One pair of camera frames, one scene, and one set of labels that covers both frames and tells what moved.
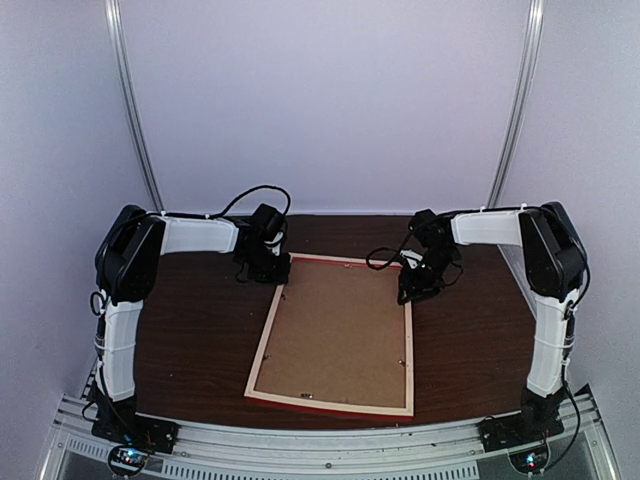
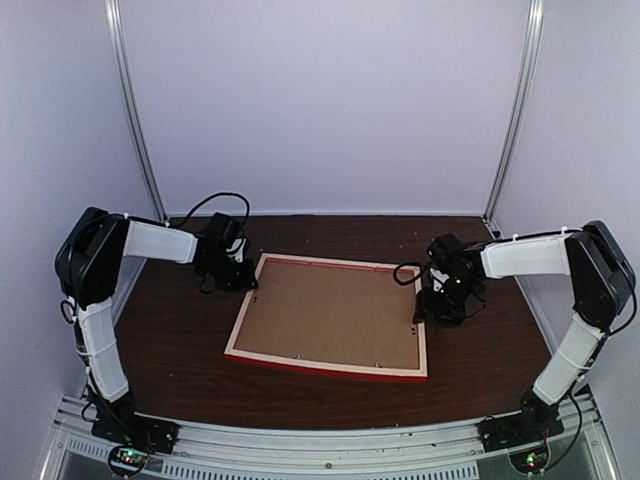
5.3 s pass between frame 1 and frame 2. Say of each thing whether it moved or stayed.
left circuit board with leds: stayed
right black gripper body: moved
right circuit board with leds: stayed
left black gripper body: moved
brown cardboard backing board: moved
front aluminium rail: stayed
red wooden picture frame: moved
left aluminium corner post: stayed
